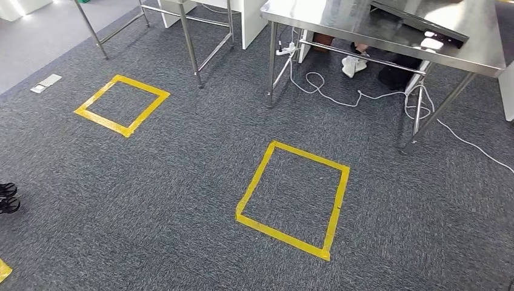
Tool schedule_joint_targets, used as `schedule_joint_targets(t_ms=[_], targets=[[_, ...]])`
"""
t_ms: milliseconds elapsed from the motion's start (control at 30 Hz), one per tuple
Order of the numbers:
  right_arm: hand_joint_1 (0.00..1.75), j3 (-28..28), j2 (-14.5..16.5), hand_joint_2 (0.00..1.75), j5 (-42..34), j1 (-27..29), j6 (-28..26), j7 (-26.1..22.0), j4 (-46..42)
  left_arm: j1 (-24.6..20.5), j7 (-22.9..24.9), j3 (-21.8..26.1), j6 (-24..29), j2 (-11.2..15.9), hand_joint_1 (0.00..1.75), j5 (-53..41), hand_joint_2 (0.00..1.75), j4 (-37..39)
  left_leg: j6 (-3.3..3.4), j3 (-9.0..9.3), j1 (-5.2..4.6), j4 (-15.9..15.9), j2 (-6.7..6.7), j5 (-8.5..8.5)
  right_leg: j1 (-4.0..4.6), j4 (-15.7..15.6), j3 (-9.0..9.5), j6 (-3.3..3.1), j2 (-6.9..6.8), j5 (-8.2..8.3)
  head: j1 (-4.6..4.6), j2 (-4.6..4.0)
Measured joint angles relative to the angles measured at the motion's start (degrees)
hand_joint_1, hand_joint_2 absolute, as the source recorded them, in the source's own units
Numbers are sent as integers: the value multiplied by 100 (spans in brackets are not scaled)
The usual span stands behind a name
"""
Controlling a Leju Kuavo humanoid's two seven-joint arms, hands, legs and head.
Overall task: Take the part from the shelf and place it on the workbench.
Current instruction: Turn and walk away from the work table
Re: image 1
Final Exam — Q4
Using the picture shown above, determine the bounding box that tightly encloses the white partition panel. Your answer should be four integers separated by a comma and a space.
498, 60, 514, 122
157, 0, 269, 50

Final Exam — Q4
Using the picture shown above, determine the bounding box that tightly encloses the white power strip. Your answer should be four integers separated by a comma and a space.
275, 41, 297, 56

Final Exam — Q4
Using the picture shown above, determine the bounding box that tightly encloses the black bag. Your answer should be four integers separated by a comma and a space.
377, 53, 423, 91

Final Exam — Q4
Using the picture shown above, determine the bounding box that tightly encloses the stainless steel workbench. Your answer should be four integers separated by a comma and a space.
260, 0, 507, 154

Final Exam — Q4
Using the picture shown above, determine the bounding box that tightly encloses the stainless steel table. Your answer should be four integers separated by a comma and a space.
73, 0, 235, 89

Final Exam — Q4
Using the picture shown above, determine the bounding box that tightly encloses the metal floor socket plate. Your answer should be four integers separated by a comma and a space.
30, 73, 63, 95

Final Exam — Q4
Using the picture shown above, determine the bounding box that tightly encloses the white floor cable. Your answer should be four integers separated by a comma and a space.
288, 48, 514, 174

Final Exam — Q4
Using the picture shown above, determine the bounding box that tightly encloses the person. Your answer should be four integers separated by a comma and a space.
341, 42, 369, 79

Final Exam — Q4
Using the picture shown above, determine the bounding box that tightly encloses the yellow floor tape square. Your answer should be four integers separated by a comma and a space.
235, 139, 351, 262
73, 74, 172, 139
0, 259, 13, 284

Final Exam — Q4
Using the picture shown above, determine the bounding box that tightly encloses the brown cardboard box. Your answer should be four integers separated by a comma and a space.
312, 33, 335, 53

